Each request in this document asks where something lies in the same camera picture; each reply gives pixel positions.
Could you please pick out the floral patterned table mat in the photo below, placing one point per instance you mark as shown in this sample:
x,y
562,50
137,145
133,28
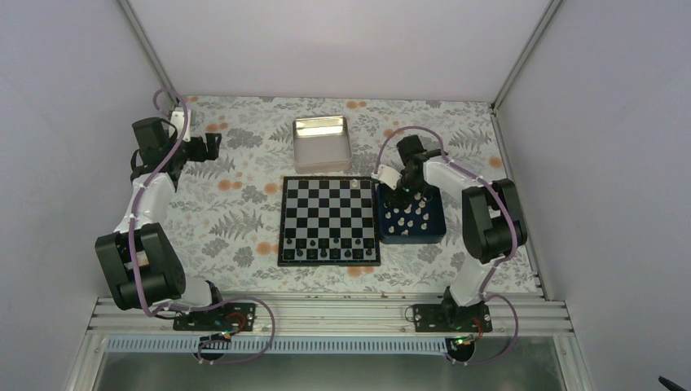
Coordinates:
x,y
248,223

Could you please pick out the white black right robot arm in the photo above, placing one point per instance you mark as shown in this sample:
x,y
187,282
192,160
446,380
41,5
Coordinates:
x,y
493,226

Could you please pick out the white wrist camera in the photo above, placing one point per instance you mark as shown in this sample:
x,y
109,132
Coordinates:
x,y
180,122
387,175

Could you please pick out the pink metal tin box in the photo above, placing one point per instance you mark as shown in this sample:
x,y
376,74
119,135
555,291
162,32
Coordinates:
x,y
321,144

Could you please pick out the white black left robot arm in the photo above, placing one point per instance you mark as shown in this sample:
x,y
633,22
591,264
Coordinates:
x,y
138,261

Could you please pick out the aluminium rail frame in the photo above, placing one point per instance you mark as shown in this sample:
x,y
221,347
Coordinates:
x,y
356,315

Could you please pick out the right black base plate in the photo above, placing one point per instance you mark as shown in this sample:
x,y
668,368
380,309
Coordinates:
x,y
430,318

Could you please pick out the black chess piece row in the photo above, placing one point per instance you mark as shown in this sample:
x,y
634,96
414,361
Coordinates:
x,y
314,249

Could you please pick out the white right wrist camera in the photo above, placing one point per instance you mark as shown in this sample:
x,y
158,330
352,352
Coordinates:
x,y
387,175

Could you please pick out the black silver chess board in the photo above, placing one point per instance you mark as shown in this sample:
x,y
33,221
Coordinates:
x,y
326,207

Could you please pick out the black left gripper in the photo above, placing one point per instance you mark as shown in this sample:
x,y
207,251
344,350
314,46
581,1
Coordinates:
x,y
211,153

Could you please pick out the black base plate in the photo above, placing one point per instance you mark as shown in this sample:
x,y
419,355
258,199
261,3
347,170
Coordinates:
x,y
430,318
234,317

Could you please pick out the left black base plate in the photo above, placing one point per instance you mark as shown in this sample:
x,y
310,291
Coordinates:
x,y
234,317

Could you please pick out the blue plastic piece tray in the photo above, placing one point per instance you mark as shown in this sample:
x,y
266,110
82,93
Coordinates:
x,y
422,221

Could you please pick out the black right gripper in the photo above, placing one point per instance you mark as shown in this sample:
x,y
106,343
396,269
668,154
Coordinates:
x,y
405,202

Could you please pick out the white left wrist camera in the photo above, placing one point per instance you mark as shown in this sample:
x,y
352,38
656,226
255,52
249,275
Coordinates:
x,y
180,122

